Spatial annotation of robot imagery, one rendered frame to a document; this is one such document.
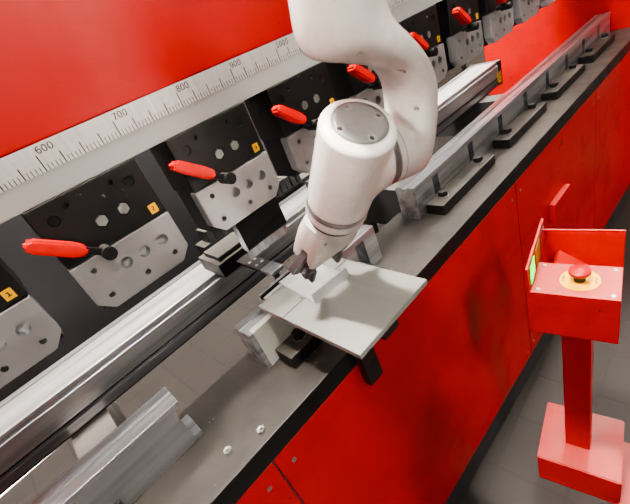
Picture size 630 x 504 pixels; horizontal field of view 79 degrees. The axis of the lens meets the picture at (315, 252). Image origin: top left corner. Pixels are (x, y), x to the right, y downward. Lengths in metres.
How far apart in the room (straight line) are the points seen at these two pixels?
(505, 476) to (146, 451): 1.16
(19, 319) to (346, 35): 0.49
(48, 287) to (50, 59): 0.68
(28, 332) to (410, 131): 0.53
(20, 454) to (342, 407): 0.62
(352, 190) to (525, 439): 1.33
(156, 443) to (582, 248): 0.99
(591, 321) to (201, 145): 0.83
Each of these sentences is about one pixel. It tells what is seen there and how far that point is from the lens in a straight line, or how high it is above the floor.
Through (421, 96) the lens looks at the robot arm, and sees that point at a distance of 0.45.
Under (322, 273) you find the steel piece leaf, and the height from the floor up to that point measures 1.00.
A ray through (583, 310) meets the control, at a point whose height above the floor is 0.74.
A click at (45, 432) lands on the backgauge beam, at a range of 0.99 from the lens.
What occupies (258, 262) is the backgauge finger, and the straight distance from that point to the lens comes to 0.89.
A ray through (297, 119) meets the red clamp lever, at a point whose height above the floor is 1.28.
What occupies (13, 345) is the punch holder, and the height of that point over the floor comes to 1.21.
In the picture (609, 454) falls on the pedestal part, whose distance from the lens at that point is 1.50.
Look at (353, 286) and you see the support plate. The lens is 0.69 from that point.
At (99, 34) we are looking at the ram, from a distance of 0.61.
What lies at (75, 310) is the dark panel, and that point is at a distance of 1.18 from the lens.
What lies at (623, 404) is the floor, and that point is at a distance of 1.75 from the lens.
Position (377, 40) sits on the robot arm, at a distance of 0.39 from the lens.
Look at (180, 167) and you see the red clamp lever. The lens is 0.58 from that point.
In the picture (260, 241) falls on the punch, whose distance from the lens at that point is 0.74.
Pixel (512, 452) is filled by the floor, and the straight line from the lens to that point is 1.61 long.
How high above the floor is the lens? 1.41
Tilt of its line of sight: 29 degrees down
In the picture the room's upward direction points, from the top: 23 degrees counter-clockwise
